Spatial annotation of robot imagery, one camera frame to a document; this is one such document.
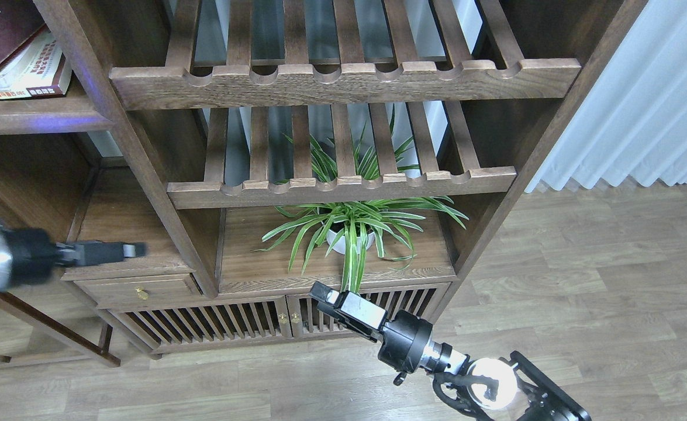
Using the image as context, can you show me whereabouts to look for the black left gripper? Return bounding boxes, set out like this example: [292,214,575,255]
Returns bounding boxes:
[0,224,147,291]

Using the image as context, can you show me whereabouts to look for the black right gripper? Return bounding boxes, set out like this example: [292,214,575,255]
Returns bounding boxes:
[309,282,469,386]

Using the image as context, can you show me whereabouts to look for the yellow green cover book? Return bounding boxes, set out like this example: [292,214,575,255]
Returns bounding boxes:
[0,26,50,86]

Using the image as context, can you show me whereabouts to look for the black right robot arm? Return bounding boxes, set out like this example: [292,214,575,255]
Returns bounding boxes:
[310,282,590,420]

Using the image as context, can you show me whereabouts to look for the brass drawer knob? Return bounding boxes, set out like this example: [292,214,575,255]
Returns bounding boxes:
[135,286,149,299]

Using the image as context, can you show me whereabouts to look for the white plant pot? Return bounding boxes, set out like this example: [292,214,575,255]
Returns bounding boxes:
[325,227,375,256]

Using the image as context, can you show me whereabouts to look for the green spider plant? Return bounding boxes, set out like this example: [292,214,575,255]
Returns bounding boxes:
[253,125,469,292]

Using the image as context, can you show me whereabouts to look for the dark wooden bookshelf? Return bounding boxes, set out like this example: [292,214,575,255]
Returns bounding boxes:
[0,1,646,356]

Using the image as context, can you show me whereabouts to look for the white pleated curtain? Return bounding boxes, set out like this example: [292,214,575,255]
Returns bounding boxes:
[525,1,687,194]

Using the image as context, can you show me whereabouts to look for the dark wooden side frame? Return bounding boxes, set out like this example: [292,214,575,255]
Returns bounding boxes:
[0,292,120,368]

